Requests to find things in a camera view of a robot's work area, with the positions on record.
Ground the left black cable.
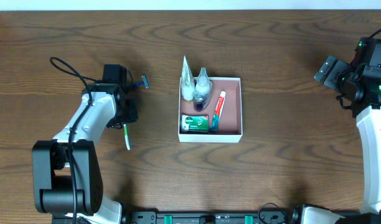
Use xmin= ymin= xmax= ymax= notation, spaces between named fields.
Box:
xmin=49 ymin=56 xmax=100 ymax=224

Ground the red and teal toothpaste tube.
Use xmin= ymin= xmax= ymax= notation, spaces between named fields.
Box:
xmin=210 ymin=91 xmax=226 ymax=131

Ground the blue disposable razor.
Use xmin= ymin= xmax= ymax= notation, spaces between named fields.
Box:
xmin=129 ymin=75 xmax=149 ymax=89

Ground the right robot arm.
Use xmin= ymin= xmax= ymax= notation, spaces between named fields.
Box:
xmin=291 ymin=55 xmax=381 ymax=223

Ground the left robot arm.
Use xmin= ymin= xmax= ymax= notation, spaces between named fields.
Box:
xmin=32 ymin=83 xmax=133 ymax=223

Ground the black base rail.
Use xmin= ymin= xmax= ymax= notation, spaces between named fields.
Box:
xmin=121 ymin=208 xmax=299 ymax=224

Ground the black cable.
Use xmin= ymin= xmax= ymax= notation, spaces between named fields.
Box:
xmin=369 ymin=23 xmax=381 ymax=39
xmin=49 ymin=56 xmax=100 ymax=224

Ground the white squeeze tube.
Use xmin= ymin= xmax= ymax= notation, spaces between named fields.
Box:
xmin=181 ymin=56 xmax=195 ymax=101

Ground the green soap bar package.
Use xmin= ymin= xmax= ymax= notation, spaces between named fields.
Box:
xmin=181 ymin=114 xmax=209 ymax=133

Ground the green and white toothbrush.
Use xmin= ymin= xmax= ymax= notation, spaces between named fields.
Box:
xmin=123 ymin=124 xmax=131 ymax=151

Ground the clear pump soap bottle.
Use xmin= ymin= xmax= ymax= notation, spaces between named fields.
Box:
xmin=193 ymin=67 xmax=213 ymax=112

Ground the white box with pink interior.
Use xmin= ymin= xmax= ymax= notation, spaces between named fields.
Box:
xmin=177 ymin=77 xmax=243 ymax=143

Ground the right black cable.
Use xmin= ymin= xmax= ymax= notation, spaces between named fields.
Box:
xmin=369 ymin=23 xmax=381 ymax=39

